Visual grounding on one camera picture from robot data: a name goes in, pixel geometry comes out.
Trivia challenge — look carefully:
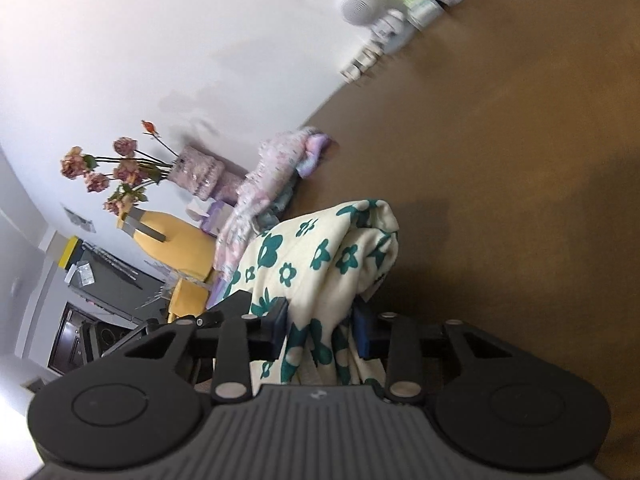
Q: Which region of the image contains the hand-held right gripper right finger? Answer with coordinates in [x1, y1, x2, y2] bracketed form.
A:
[351, 304, 516, 403]

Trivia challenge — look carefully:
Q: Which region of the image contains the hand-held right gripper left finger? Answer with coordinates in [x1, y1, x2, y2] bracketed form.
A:
[122, 297, 290, 403]

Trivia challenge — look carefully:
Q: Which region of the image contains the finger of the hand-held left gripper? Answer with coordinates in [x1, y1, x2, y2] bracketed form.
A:
[192, 289, 252, 328]

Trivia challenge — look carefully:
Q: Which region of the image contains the cream green floral garment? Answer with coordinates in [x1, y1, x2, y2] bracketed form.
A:
[227, 199, 401, 386]

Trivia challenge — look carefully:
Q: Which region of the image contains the yellow mug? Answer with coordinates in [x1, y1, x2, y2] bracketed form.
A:
[167, 277, 213, 323]

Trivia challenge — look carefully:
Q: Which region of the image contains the yellow thermos jug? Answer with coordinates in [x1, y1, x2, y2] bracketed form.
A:
[116, 209, 221, 281]

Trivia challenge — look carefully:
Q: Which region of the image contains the light blue lilac-trimmed cloth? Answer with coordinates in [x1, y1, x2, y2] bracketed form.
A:
[257, 185, 301, 231]

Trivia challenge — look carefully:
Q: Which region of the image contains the pink glass vase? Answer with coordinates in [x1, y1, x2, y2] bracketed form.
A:
[167, 146, 246, 201]

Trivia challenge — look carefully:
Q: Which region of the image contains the pink dotted garment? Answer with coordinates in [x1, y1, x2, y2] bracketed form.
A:
[212, 130, 313, 286]

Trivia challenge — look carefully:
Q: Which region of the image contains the white paper packet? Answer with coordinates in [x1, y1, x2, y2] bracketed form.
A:
[64, 261, 96, 287]

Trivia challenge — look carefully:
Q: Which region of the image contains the dark cabinet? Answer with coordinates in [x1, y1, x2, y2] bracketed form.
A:
[47, 240, 151, 376]

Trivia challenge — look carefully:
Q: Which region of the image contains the yellow box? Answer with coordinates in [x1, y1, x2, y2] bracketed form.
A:
[56, 235, 83, 272]

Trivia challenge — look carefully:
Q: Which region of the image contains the pink cloth with lilac trim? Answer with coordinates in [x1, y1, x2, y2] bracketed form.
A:
[295, 131, 332, 180]

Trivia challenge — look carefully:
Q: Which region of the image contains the dried rose bouquet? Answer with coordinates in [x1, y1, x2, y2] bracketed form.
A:
[60, 120, 178, 217]

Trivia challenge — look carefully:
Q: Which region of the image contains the white letter ornament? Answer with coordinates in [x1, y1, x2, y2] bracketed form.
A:
[340, 42, 386, 81]

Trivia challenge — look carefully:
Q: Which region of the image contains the white astronaut speaker figure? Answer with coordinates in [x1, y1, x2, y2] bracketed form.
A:
[336, 0, 416, 53]

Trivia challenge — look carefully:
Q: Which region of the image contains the pale small box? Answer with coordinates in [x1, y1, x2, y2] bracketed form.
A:
[406, 0, 445, 28]

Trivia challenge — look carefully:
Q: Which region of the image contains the wall photo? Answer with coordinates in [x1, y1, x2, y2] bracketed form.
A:
[60, 205, 97, 233]

